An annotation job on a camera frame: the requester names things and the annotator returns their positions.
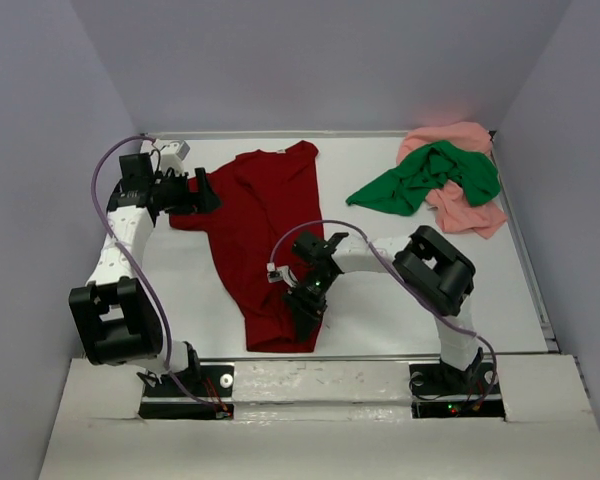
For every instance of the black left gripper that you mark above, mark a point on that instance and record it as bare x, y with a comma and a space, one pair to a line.
203, 200

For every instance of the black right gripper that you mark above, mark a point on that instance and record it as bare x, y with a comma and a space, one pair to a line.
305, 309

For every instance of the red t-shirt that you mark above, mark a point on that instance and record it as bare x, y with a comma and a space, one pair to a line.
263, 195

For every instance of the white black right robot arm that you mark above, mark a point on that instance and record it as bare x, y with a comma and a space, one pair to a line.
431, 269

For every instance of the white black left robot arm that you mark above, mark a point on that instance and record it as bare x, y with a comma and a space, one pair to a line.
118, 317

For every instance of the white front cover board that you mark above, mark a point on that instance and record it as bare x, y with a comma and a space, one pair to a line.
328, 420

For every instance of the green t-shirt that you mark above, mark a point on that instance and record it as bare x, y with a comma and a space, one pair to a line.
402, 189

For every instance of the pink t-shirt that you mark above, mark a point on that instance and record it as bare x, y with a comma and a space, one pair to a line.
465, 203

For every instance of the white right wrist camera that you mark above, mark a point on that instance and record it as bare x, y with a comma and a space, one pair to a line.
277, 274

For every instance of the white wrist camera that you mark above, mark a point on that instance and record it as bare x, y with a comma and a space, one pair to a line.
277, 274
171, 155

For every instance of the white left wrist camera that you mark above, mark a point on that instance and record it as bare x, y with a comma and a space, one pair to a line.
171, 155

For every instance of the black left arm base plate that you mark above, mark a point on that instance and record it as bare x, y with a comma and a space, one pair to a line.
206, 397

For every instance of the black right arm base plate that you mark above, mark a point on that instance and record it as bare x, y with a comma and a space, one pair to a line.
440, 394

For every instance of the aluminium right table rail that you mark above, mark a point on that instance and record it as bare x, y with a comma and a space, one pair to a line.
529, 273

